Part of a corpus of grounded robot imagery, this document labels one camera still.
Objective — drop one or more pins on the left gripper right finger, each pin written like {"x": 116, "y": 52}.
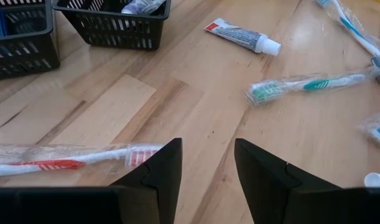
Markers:
{"x": 264, "y": 193}

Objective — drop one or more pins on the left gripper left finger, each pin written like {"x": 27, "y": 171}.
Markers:
{"x": 158, "y": 186}

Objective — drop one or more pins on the red white toothbrush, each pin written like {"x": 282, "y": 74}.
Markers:
{"x": 53, "y": 165}

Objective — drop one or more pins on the green white toothbrush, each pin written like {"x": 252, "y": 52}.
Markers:
{"x": 314, "y": 84}

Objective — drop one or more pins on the purple print toothpaste tube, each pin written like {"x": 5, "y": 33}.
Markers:
{"x": 140, "y": 7}

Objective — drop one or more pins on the blue white toothbrush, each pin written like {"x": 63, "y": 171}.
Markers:
{"x": 351, "y": 28}

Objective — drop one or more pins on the toothpaste tube red end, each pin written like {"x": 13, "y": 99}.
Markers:
{"x": 239, "y": 35}

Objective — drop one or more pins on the black slotted plastic basket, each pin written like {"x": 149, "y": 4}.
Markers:
{"x": 21, "y": 59}
{"x": 115, "y": 31}

